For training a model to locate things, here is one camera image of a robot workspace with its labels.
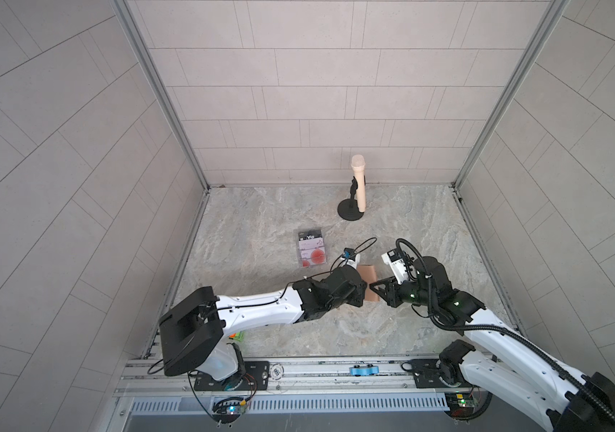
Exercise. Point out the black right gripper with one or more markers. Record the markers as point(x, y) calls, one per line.
point(390, 291)

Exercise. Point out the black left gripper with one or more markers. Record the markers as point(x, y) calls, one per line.
point(358, 292)

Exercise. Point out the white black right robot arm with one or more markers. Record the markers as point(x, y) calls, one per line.
point(492, 356)

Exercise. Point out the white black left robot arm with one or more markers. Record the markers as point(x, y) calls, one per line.
point(194, 333)

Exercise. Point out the clear plastic package box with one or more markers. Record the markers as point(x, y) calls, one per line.
point(311, 247)

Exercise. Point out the black round microphone stand base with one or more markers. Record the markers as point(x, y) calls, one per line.
point(348, 209)

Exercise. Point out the white ventilation grille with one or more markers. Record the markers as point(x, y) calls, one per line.
point(295, 403)

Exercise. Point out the orange green toy car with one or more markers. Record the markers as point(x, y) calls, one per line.
point(238, 337)

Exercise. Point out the beige microphone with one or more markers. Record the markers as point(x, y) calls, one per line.
point(358, 165)

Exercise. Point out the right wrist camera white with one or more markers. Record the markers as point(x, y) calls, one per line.
point(397, 265)

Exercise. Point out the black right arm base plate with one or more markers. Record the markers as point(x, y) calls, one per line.
point(428, 375)

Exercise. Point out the blue clip on rail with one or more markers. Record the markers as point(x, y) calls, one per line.
point(364, 370)

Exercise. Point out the aluminium front rail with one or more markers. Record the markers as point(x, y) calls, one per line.
point(287, 375)

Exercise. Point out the right circuit board with wires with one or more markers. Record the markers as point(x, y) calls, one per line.
point(461, 405)

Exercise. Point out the circuit board with wires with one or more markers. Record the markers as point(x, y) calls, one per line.
point(461, 405)
point(228, 410)

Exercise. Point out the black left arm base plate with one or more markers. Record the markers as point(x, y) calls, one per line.
point(254, 375)

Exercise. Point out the left circuit board with wires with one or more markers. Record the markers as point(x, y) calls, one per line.
point(228, 410)

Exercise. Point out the aluminium corner frame post right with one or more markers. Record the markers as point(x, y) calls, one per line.
point(540, 37)

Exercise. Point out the aluminium corner frame post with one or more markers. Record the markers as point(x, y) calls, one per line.
point(125, 15)
point(540, 37)

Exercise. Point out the aluminium corner frame post left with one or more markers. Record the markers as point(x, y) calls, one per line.
point(125, 15)

